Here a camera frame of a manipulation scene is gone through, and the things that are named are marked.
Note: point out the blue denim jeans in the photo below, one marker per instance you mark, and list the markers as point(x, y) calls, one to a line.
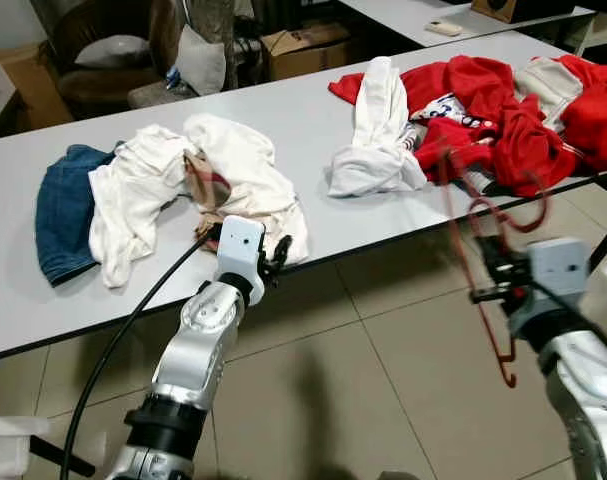
point(68, 215)

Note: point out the red plastic clothes hanger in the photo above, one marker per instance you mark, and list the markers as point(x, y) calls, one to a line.
point(473, 207)

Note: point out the red hoodie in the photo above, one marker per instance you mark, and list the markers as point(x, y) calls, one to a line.
point(523, 150)

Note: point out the grey seat cushion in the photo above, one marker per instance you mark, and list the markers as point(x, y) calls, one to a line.
point(113, 52)

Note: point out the open cardboard box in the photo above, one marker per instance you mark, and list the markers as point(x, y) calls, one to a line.
point(308, 55)

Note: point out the white printed shirt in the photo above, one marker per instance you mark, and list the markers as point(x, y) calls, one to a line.
point(448, 108)

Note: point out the beige plaid garment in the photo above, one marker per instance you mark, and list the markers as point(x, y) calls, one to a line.
point(205, 185)

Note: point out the light grey pillow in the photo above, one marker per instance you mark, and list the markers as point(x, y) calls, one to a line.
point(201, 62)

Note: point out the brown wooden speaker box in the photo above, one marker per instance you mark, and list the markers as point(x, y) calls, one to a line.
point(505, 10)

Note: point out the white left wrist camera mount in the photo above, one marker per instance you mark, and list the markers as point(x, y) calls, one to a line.
point(238, 248)

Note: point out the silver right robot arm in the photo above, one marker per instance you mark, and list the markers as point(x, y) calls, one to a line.
point(588, 400)

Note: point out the red and cream jacket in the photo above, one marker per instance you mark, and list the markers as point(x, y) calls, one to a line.
point(595, 120)

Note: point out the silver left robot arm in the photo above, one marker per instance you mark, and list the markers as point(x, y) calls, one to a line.
point(198, 350)

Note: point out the white long sleeve garment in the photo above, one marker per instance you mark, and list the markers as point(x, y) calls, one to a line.
point(378, 130)

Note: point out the white remote control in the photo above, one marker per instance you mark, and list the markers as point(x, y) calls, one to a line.
point(443, 28)

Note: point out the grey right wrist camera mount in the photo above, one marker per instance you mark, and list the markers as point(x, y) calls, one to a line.
point(561, 275)

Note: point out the cream white sweatshirt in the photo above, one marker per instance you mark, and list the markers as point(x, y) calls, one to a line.
point(248, 165)

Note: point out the brown cardboard carton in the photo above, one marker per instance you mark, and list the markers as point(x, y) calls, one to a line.
point(38, 90)

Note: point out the white table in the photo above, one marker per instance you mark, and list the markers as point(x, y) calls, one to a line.
point(503, 30)

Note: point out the black metal table leg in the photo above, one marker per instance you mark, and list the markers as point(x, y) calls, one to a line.
point(605, 240)

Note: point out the brown armchair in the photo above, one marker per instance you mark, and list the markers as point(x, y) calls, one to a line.
point(93, 90)

